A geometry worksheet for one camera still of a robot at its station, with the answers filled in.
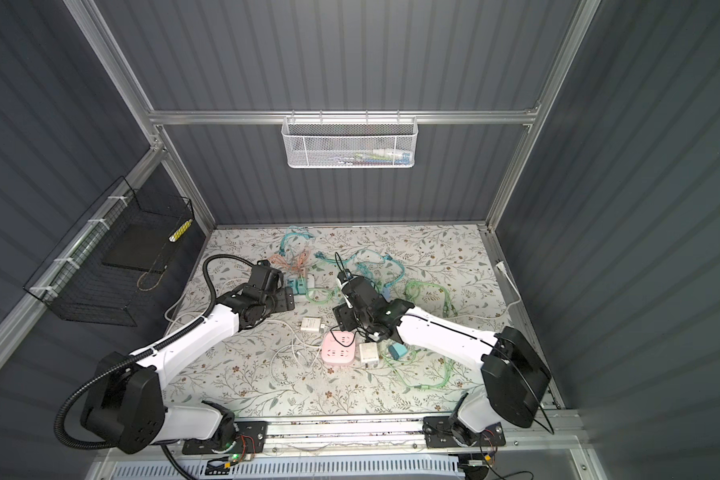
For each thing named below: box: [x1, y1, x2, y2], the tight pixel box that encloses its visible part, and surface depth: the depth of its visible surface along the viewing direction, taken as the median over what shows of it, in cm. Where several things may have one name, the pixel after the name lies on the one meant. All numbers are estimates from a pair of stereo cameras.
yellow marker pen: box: [168, 218, 193, 242], surface depth 84 cm
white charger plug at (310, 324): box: [300, 317, 321, 331], surface depth 93 cm
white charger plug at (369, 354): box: [359, 342, 379, 368], surface depth 86 cm
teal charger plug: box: [388, 342, 408, 361], surface depth 88 cm
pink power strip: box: [321, 331, 356, 364], surface depth 87 cm
